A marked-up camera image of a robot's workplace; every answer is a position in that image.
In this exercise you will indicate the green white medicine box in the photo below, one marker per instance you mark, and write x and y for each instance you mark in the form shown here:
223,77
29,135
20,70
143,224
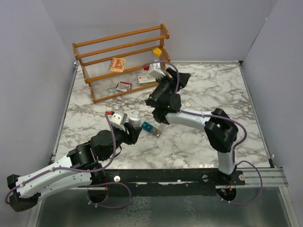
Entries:
145,80

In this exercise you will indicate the blue and grey pill organizer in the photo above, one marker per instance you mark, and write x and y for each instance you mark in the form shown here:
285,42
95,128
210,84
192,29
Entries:
154,130

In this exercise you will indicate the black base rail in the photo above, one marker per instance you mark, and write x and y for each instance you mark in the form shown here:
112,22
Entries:
169,182

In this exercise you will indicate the yellow lidded small jar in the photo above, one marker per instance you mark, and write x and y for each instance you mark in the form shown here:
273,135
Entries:
157,51

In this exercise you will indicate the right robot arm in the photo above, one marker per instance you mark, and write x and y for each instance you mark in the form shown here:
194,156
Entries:
220,130

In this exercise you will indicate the aluminium frame rail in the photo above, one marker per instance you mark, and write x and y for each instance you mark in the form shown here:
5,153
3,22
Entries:
271,177

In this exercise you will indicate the orange spiral notebook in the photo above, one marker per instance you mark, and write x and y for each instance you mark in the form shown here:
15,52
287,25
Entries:
117,65

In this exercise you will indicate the red white medicine box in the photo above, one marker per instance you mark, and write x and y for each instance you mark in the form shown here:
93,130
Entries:
123,86

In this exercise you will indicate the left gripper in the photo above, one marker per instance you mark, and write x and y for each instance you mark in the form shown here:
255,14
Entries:
131,138

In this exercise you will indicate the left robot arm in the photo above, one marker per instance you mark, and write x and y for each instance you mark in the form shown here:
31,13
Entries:
81,167

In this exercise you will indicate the white pill bottle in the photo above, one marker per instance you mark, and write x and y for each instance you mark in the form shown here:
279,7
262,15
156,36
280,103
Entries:
135,119

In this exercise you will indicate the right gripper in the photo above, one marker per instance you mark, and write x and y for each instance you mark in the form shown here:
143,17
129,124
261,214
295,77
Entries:
172,81

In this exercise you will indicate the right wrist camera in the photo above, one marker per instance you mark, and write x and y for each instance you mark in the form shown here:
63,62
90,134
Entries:
155,70

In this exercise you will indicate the wooden three-tier shelf rack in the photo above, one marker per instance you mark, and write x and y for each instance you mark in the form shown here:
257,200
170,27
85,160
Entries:
116,55

